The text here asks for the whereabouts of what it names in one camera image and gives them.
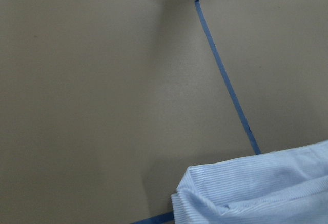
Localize light blue striped shirt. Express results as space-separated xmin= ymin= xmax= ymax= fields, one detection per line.
xmin=172 ymin=141 xmax=327 ymax=223

